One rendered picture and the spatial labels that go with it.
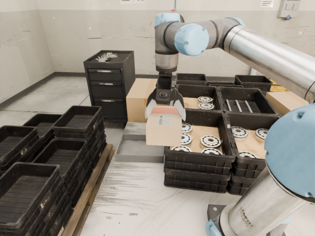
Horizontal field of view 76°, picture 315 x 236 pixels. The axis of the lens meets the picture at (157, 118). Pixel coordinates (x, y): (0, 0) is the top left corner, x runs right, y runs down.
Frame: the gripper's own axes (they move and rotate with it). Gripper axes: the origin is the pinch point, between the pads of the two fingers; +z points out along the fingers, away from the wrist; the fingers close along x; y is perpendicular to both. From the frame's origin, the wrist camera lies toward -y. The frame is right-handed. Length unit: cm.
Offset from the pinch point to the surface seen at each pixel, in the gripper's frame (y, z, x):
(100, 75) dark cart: 152, 35, 82
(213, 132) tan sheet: 34, 27, -26
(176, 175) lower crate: 2.7, 30.0, -5.6
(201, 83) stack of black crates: 187, 52, -37
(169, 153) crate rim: 2.9, 17.6, -2.0
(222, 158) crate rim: 1.6, 17.8, -23.8
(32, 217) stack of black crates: -6, 58, 67
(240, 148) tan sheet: 21, 27, -38
